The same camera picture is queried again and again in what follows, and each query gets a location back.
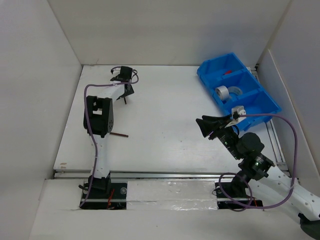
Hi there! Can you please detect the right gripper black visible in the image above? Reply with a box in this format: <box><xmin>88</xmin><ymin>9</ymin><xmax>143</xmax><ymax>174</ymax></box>
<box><xmin>195</xmin><ymin>113</ymin><xmax>242</xmax><ymax>160</ymax></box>

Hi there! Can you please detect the clear tape roll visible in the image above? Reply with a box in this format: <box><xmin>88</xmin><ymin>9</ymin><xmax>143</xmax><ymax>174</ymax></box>
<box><xmin>214</xmin><ymin>85</ymin><xmax>230</xmax><ymax>102</ymax></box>
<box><xmin>227</xmin><ymin>86</ymin><xmax>243</xmax><ymax>99</ymax></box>

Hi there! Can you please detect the copper hex key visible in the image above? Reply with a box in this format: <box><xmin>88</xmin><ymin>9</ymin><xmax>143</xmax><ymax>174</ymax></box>
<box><xmin>110</xmin><ymin>132</ymin><xmax>129</xmax><ymax>138</ymax></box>

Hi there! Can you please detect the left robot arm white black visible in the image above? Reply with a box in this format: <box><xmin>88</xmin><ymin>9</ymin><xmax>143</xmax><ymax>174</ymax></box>
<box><xmin>82</xmin><ymin>66</ymin><xmax>139</xmax><ymax>199</ymax></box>

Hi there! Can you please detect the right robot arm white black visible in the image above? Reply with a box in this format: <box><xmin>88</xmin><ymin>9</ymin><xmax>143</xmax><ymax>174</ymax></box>
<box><xmin>195</xmin><ymin>113</ymin><xmax>320</xmax><ymax>237</ymax></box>

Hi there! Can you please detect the blue three-compartment bin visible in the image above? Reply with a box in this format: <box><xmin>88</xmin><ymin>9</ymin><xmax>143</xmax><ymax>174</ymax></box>
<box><xmin>196</xmin><ymin>52</ymin><xmax>282</xmax><ymax>115</ymax></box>

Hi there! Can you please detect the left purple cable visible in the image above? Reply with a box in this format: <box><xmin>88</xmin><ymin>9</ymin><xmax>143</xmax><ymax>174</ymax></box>
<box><xmin>79</xmin><ymin>66</ymin><xmax>140</xmax><ymax>208</ymax></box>

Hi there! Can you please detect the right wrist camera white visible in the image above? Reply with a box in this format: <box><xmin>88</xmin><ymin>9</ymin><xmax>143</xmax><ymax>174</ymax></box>
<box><xmin>228</xmin><ymin>105</ymin><xmax>247</xmax><ymax>126</ymax></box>

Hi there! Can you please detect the aluminium rail front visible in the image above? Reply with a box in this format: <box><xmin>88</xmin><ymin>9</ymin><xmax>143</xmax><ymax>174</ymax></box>
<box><xmin>53</xmin><ymin>170</ymin><xmax>241</xmax><ymax>180</ymax></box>

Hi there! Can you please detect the aluminium rail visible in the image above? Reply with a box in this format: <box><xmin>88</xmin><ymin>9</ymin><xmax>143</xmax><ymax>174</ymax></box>
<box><xmin>53</xmin><ymin>170</ymin><xmax>241</xmax><ymax>180</ymax></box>
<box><xmin>265</xmin><ymin>120</ymin><xmax>291</xmax><ymax>177</ymax></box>

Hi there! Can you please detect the aluminium rail right side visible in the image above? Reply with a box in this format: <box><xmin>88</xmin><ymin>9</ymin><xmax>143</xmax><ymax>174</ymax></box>
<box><xmin>265</xmin><ymin>120</ymin><xmax>291</xmax><ymax>177</ymax></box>

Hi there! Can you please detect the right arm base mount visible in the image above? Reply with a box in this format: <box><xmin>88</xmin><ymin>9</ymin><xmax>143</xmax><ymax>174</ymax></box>
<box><xmin>212</xmin><ymin>176</ymin><xmax>263</xmax><ymax>212</ymax></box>

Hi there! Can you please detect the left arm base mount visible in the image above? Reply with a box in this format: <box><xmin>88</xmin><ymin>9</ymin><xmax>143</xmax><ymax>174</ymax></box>
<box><xmin>78</xmin><ymin>175</ymin><xmax>128</xmax><ymax>210</ymax></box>

